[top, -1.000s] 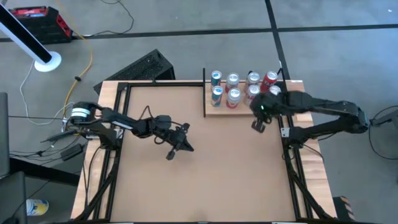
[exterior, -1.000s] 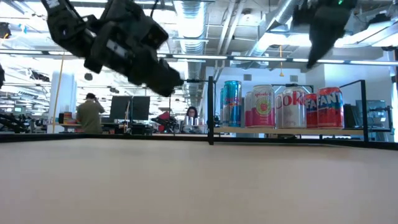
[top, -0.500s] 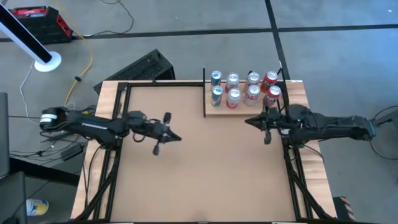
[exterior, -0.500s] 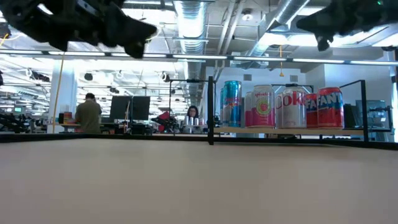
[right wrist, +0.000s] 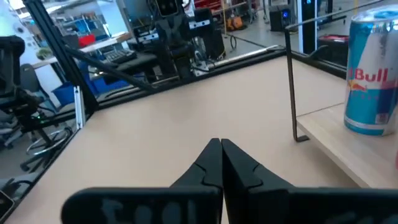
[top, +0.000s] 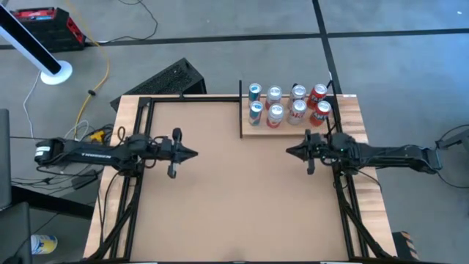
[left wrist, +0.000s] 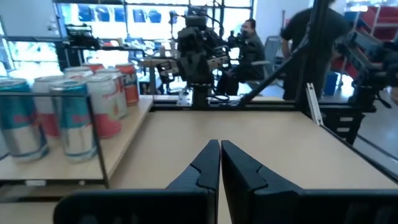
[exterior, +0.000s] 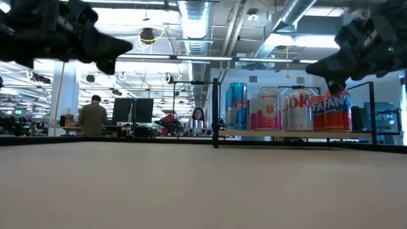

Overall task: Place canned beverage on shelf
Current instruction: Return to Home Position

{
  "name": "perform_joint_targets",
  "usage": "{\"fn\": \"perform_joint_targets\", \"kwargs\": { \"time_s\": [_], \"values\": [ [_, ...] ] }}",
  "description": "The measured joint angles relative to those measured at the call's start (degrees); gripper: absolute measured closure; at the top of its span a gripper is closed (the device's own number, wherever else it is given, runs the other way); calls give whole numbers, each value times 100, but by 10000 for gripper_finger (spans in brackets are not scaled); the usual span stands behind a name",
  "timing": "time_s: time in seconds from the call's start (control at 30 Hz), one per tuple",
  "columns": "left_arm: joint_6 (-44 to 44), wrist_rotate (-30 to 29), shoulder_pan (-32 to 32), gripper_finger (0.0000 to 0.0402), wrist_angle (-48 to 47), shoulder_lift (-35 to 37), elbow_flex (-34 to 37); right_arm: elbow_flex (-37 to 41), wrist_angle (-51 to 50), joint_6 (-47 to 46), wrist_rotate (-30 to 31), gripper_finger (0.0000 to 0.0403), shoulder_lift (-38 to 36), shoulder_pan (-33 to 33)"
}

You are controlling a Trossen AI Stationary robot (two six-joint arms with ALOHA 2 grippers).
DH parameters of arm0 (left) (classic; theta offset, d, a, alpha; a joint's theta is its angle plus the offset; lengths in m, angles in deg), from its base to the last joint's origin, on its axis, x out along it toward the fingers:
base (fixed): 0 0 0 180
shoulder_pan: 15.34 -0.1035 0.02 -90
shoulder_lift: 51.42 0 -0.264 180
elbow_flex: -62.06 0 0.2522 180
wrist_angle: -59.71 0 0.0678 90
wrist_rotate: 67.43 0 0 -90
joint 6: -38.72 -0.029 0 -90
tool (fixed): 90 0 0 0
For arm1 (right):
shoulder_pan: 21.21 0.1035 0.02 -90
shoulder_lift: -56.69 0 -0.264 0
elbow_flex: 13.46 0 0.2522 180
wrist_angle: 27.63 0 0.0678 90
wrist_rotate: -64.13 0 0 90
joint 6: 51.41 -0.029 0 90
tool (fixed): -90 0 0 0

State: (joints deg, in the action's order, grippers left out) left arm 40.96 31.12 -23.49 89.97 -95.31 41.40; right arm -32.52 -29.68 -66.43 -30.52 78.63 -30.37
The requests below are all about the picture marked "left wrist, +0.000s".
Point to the person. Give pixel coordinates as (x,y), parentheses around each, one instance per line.
(334,25)
(252,53)

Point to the wooden shelf with black frame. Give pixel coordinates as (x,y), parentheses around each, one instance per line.
(130,130)

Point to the silver mounting plate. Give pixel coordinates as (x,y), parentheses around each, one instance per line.
(184,99)

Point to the red Fanta can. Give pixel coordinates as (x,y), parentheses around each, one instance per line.
(93,66)
(132,87)

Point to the silver aluminium bar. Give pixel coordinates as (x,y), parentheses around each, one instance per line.
(313,102)

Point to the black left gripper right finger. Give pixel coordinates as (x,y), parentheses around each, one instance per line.
(255,202)

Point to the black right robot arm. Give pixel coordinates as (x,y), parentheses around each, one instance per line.
(196,71)

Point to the blue bin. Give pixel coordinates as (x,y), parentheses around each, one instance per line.
(331,84)

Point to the black background machine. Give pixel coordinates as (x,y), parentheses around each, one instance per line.
(367,93)
(82,39)

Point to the grey office chair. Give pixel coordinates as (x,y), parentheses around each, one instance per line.
(273,49)

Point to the red shelf rack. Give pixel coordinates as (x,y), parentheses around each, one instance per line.
(387,18)

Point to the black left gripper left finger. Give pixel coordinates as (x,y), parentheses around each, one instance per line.
(186,202)

